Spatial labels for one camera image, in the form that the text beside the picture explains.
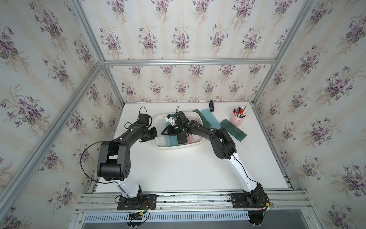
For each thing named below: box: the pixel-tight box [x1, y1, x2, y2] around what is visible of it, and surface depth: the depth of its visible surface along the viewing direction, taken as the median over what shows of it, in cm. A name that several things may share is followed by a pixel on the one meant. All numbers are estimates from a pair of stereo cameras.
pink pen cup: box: [230, 103, 248, 127], surface depth 101 cm
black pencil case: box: [177, 131, 188, 144], surface depth 97 cm
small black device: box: [208, 100, 214, 113], surface depth 117 cm
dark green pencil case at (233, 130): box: [220, 118, 248, 142], surface depth 104 cm
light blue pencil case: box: [200, 108, 222, 129], surface depth 113 cm
